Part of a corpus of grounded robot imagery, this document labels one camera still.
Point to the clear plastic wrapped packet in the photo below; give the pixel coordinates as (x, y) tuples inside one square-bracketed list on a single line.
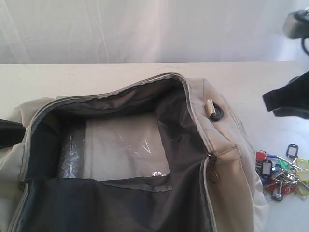
[(113, 149)]

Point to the bunch of colourful key tags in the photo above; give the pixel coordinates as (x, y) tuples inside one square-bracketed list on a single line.
[(281, 176)]

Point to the white backdrop curtain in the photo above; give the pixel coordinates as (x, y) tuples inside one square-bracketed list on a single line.
[(146, 31)]

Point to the cream white fabric bag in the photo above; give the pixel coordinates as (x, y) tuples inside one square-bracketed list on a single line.
[(212, 185)]

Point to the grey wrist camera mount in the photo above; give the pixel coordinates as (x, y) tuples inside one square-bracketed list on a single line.
[(296, 25)]

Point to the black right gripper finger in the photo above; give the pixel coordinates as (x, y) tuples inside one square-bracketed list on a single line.
[(291, 99)]

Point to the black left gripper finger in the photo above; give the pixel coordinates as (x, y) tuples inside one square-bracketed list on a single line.
[(11, 133)]

